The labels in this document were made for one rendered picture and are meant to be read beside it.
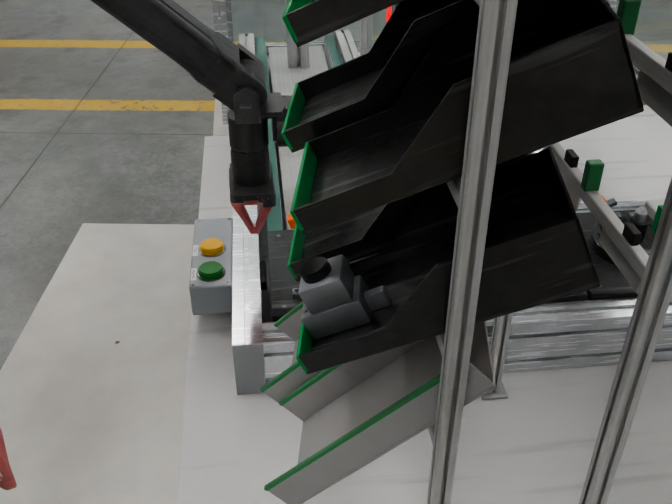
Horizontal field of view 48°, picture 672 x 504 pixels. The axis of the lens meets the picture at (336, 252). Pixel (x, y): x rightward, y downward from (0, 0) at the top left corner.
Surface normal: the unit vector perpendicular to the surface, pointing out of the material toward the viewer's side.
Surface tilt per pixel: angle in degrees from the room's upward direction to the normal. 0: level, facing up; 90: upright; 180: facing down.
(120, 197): 0
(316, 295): 90
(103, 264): 0
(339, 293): 90
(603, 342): 90
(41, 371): 0
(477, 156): 90
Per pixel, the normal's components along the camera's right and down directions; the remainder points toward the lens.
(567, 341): 0.11, 0.56
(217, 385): 0.00, -0.83
